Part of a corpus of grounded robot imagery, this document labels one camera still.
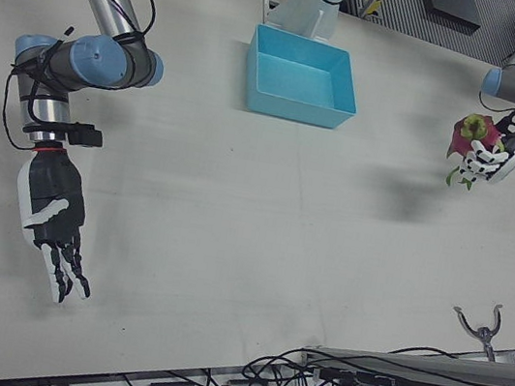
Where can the white grey robot hand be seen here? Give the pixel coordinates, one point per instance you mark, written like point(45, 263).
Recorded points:
point(513, 155)

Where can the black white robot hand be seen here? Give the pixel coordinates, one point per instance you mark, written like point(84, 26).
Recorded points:
point(56, 181)

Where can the pink dragon fruit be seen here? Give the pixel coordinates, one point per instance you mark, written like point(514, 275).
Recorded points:
point(459, 139)

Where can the black flat panel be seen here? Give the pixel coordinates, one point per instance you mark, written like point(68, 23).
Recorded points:
point(449, 3)

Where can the metal claw tool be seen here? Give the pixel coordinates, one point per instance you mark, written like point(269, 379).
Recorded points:
point(485, 333)

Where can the light blue plastic bin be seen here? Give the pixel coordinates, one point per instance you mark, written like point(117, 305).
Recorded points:
point(296, 106)

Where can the aluminium profile bar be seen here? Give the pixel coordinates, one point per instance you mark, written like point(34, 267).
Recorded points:
point(431, 365)

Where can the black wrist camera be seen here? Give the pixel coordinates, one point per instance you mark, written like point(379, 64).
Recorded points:
point(85, 135)

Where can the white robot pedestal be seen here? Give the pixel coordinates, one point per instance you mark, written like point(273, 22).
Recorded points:
point(305, 14)

